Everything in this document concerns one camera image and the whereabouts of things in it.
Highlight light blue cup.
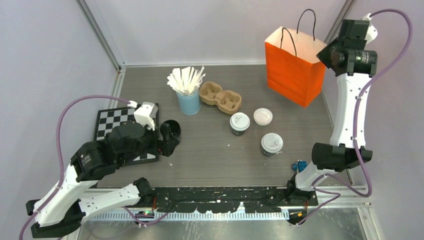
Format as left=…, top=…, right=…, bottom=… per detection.
left=176, top=90, right=201, bottom=115

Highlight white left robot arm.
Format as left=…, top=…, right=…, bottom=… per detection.
left=25, top=120, right=181, bottom=239

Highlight white coffee cup lid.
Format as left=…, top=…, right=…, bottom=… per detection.
left=261, top=132, right=284, bottom=153

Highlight brown cardboard cup carrier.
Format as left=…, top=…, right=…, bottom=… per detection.
left=199, top=81, right=242, bottom=115

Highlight blue toy block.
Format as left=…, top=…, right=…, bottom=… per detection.
left=291, top=160, right=308, bottom=173

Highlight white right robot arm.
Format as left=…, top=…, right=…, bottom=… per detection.
left=285, top=18, right=378, bottom=205

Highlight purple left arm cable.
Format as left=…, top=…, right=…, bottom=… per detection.
left=18, top=95, right=138, bottom=240

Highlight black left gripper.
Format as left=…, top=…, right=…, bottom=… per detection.
left=120, top=118, right=180, bottom=166

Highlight orange paper bag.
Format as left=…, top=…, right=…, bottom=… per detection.
left=264, top=8, right=327, bottom=108

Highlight stack of white lids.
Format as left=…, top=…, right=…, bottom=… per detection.
left=253, top=107, right=273, bottom=126

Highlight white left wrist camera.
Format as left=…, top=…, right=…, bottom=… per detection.
left=133, top=101, right=159, bottom=131

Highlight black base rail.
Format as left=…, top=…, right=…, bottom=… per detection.
left=120, top=186, right=319, bottom=215

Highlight black paper coffee cup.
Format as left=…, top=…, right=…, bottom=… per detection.
left=261, top=149, right=278, bottom=157

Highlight white wooden stir sticks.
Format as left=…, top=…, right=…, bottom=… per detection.
left=167, top=66, right=206, bottom=96

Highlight black white chessboard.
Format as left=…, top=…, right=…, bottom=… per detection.
left=93, top=106, right=159, bottom=165

